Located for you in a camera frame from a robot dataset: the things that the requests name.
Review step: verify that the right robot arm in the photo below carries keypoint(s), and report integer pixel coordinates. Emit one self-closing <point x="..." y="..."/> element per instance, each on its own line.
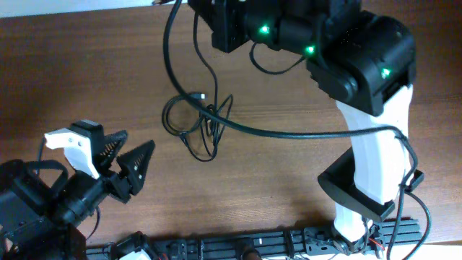
<point x="363" y="61"/>

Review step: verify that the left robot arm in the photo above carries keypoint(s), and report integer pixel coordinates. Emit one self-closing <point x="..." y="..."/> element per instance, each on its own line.
<point x="42" y="205"/>

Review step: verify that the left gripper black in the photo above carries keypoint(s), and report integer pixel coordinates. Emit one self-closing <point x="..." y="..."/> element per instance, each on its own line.
<point x="113" y="183"/>

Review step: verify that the black aluminium mounting rail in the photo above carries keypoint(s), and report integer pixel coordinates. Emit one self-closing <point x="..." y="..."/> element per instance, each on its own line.
<point x="288" y="244"/>

